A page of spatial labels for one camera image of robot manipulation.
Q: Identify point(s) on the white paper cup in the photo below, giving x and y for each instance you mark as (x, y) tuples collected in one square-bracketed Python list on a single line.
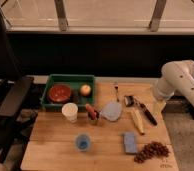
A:
[(70, 111)]

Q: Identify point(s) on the small cup with red tool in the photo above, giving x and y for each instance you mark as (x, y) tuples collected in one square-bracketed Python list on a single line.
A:
[(93, 115)]

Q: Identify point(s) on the light grey towel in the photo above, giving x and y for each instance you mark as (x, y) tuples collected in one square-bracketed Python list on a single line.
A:
[(112, 111)]

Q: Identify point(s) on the green plastic bin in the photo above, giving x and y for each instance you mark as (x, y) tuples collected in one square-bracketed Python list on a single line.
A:
[(74, 82)]

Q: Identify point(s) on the black office chair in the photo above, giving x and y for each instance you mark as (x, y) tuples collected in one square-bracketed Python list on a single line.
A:
[(14, 89)]

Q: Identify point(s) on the bunch of brown grapes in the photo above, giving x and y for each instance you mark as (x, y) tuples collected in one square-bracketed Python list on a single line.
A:
[(150, 150)]

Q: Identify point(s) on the apple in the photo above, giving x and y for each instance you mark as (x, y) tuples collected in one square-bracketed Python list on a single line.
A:
[(85, 90)]

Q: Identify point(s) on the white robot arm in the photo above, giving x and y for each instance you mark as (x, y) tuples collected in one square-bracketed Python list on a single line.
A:
[(176, 76)]

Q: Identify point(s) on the yellow banana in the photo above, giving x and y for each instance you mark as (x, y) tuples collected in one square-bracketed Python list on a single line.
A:
[(137, 119)]

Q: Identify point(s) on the blue sponge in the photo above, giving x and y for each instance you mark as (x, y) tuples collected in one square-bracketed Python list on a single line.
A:
[(129, 143)]

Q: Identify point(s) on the blue cup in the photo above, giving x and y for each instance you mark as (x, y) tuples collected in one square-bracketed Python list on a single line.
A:
[(83, 142)]

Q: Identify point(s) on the red bowl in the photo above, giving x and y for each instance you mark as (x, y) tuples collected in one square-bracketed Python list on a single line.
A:
[(59, 93)]

